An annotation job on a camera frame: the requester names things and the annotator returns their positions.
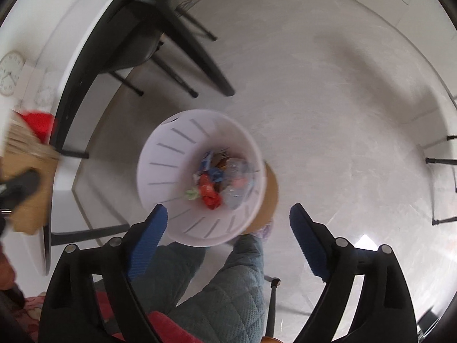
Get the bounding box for brown snack bag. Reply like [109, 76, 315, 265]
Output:
[211, 150, 232, 169]

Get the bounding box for grey chair with black legs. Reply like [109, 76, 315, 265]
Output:
[96, 7, 218, 99]

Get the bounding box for teal quilted pants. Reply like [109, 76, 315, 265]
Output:
[132, 234, 272, 343]

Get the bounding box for white slotted waste bin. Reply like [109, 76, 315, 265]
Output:
[137, 109, 268, 248]

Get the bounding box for purple slipper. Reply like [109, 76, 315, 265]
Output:
[250, 218, 275, 240]

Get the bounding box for black table leg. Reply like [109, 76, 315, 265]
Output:
[141, 0, 235, 97]

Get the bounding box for blue wrapper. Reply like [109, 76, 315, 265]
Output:
[200, 152, 225, 183]

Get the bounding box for brown cardboard box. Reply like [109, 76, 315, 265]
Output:
[0, 111, 63, 234]

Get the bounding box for orange-red snack packet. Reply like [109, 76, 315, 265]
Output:
[199, 174, 222, 210]

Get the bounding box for white wall clock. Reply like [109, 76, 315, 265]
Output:
[0, 52, 25, 95]

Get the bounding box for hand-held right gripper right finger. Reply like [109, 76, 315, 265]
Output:
[289, 203, 418, 343]

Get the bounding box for red crumpled paper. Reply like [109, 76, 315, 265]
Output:
[22, 111, 58, 145]

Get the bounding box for red garment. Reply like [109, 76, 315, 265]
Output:
[96, 291, 202, 343]

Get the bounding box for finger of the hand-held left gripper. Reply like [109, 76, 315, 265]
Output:
[0, 169, 41, 211]

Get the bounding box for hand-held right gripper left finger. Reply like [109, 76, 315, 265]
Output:
[39, 204, 168, 343]

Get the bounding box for black rod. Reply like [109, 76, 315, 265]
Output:
[263, 277, 281, 343]

